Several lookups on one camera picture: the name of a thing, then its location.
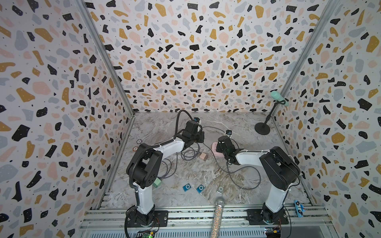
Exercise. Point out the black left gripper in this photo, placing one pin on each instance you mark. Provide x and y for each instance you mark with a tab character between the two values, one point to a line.
202	135

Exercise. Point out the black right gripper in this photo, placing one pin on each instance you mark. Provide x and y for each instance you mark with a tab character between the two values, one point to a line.
219	148

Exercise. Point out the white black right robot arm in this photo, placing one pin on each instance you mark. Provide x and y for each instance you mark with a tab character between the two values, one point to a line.
281	170

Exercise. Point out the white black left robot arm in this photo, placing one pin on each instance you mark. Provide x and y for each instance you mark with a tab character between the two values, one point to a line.
144	167

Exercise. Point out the pink power strip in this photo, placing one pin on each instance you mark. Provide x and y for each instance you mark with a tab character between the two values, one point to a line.
214	150

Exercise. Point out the pink USB charger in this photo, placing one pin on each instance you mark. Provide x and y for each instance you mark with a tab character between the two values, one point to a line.
203	156

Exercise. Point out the black microphone stand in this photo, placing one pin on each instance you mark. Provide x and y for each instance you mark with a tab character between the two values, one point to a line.
263	128

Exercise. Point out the silver mp3 player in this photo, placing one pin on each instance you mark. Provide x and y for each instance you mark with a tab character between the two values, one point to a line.
220	190

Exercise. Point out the blue mp3 player right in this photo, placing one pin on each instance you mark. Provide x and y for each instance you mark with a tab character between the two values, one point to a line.
200	188

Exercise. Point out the blue mp3 player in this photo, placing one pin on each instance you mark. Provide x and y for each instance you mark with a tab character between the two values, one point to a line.
200	188
186	187

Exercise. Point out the blue mp3 player left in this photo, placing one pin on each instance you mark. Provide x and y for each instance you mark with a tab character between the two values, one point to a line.
186	187

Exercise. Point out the glitter silver microphone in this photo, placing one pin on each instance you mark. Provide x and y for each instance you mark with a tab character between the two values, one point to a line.
217	219

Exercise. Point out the green USB charger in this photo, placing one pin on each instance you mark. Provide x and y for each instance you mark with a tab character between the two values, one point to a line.
157	182

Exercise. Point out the green microphone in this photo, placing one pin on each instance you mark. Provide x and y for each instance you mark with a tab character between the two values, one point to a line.
279	98

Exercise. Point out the blue clip on rail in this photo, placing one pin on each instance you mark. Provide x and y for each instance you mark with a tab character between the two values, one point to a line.
299	208

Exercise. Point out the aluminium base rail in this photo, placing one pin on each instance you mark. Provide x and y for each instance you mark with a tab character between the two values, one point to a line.
196	222

